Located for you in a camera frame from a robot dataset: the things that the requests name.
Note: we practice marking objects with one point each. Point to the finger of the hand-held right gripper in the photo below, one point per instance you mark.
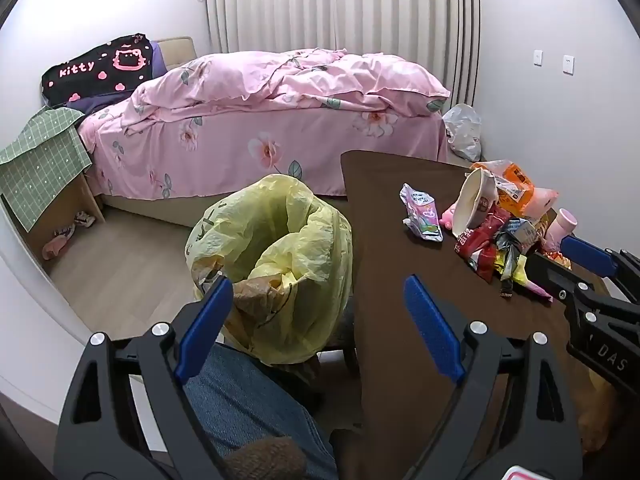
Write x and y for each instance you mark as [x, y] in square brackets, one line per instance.
[585, 255]
[550, 277]

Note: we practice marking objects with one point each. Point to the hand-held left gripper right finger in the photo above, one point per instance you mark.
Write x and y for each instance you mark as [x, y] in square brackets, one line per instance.
[432, 330]

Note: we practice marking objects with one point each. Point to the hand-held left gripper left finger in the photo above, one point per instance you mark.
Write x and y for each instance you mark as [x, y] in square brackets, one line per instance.
[205, 330]

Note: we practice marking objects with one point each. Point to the pile of snack wrappers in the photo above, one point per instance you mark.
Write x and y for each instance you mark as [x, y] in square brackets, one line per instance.
[495, 250]

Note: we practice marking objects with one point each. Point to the orange snack packet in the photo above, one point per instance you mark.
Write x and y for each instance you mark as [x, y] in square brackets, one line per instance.
[515, 185]

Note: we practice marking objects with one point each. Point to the bin with yellow plastic bag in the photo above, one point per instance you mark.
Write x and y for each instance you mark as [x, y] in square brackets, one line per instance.
[280, 260]

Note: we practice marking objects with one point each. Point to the paper noodle cup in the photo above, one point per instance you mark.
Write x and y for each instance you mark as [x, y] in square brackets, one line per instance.
[472, 205]

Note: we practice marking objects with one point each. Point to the pink snack wrapper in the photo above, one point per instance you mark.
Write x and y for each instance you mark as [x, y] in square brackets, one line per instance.
[422, 215]

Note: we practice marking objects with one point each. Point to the pink cup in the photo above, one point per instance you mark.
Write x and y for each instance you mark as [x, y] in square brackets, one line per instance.
[562, 225]

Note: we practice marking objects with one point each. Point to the tan bag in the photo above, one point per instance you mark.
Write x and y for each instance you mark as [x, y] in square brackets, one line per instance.
[600, 410]

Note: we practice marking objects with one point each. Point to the person's leg in jeans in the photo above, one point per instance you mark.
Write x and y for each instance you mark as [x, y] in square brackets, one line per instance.
[240, 400]

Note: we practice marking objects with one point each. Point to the pink caterpillar toy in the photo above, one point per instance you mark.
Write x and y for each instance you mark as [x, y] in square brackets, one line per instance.
[446, 219]

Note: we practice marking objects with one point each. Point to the brown fuzzy cloth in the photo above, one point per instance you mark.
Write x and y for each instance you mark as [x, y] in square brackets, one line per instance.
[265, 460]

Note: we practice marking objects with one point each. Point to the white sneaker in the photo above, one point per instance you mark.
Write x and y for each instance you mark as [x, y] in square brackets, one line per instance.
[85, 220]

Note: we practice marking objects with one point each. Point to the bed with pink floral sheet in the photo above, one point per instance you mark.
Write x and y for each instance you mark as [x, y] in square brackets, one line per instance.
[225, 160]

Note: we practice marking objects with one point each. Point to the white plastic bag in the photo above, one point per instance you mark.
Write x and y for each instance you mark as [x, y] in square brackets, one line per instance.
[462, 130]

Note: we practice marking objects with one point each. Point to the green checked cloth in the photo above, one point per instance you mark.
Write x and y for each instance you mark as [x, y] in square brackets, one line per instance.
[40, 175]

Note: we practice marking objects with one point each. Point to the pink floral duvet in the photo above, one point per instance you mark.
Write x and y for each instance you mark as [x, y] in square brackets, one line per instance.
[310, 80]

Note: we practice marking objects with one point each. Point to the beige headboard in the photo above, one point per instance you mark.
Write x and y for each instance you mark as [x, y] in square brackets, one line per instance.
[180, 52]

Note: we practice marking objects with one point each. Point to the black blanket with pink print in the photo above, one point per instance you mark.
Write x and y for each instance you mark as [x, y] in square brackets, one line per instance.
[90, 72]

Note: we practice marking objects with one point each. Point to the white pleated curtain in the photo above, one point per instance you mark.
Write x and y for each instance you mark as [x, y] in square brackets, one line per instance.
[375, 10]

